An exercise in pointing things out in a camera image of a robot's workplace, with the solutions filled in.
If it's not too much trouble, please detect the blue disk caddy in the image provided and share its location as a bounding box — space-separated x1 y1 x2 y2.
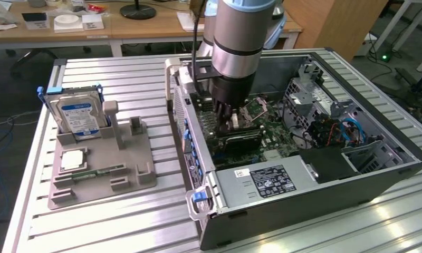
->
37 83 105 127

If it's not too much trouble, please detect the green motherboard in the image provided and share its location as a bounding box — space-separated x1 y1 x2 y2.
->
193 92 304 169

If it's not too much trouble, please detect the blue wire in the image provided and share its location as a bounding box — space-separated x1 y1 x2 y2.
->
340 118 369 144

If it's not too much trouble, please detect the cardboard box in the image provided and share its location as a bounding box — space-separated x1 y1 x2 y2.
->
189 0 209 16

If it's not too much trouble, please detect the black open PC case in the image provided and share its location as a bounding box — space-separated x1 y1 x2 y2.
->
165 47 422 251

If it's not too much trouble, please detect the silver CPU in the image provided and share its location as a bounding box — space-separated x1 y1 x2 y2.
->
61 150 87 171

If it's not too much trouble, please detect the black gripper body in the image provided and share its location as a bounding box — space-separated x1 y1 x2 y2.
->
210 72 258 110

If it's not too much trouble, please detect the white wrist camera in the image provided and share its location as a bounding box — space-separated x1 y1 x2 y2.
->
178 65 202 93

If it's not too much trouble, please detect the wooden desk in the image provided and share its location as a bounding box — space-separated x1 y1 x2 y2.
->
0 0 304 51

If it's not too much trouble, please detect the small white box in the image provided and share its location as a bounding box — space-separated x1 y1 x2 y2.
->
82 14 105 31

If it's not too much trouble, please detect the wooden cabinet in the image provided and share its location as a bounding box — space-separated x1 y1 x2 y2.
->
284 0 391 60

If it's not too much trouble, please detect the white desk frame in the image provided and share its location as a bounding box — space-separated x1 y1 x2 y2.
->
372 0 422 72

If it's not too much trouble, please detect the hard disk with blue label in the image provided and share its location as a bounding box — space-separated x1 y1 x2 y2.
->
45 89 103 141

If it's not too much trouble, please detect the graphics card with fan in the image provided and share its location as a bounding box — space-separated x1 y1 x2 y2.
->
217 128 265 154

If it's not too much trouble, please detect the silver disk bay cage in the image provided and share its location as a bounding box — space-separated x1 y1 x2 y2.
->
284 62 339 132

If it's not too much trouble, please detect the red packet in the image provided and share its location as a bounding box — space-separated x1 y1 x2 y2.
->
86 3 107 14

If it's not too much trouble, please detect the orange wire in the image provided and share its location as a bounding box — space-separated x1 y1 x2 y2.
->
329 123 340 146

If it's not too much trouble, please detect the white device with green light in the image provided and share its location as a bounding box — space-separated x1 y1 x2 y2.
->
355 33 397 64

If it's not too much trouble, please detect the metal socket cover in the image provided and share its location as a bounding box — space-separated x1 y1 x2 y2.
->
245 96 269 123

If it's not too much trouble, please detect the white box with black top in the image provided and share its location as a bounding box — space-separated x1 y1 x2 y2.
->
20 12 51 30

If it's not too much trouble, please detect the black chair base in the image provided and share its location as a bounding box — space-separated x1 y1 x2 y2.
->
7 46 93 79

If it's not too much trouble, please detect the grey disk bay bracket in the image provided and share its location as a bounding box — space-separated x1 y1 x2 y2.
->
341 137 415 174

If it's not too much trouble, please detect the green RAM stick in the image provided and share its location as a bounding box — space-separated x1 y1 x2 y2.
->
70 165 126 182

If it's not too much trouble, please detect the white paper stack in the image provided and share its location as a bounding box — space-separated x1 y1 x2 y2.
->
177 12 208 32

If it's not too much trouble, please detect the black RAM slot bank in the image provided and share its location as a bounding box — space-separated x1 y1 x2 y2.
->
197 94 217 111

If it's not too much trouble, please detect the black fan shroud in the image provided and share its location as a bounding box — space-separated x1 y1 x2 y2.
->
300 146 363 184

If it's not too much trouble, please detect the grey power supply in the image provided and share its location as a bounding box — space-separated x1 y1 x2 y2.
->
206 155 320 209

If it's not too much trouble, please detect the grey parts rack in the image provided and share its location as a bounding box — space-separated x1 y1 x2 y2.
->
49 100 159 211

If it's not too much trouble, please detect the white round dish box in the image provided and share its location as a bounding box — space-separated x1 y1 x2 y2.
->
54 14 86 34

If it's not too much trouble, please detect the black round stand base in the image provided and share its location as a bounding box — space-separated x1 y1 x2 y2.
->
119 0 159 21

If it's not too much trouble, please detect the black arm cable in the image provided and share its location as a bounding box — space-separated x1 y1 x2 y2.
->
192 14 204 95

